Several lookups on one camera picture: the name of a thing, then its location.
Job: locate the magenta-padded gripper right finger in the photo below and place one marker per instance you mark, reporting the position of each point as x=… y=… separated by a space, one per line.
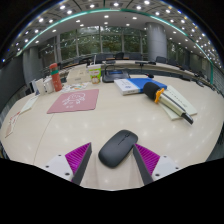
x=148 y=158

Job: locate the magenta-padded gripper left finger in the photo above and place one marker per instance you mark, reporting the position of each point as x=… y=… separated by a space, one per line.
x=77 y=157

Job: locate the black computer mouse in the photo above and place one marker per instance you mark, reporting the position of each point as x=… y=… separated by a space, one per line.
x=117 y=148

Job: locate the pink mouse pad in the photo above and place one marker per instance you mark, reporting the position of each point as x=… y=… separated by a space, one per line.
x=75 y=100

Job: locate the red and white leaflet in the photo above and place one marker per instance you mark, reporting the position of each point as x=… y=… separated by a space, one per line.
x=12 y=124

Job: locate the blue and white book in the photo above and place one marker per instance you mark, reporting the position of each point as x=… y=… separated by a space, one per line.
x=133 y=85

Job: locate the plain white paper cup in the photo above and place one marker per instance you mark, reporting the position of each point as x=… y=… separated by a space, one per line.
x=40 y=86

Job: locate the beige cardboard box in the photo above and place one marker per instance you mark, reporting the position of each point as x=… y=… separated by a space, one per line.
x=77 y=76

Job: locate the red thermos bottle green band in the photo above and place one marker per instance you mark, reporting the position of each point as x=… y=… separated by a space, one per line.
x=55 y=78

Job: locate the cartoon paper cup with straw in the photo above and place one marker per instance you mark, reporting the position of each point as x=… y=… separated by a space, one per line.
x=95 y=75

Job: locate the black conference microphone unit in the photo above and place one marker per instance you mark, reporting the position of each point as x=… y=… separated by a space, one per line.
x=115 y=76

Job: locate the curved conference desk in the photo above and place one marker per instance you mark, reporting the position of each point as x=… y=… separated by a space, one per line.
x=160 y=66

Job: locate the group of office chairs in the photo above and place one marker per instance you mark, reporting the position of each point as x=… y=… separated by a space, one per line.
x=161 y=59

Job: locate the group of ceiling lights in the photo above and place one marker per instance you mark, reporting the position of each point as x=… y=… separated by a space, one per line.
x=115 y=4

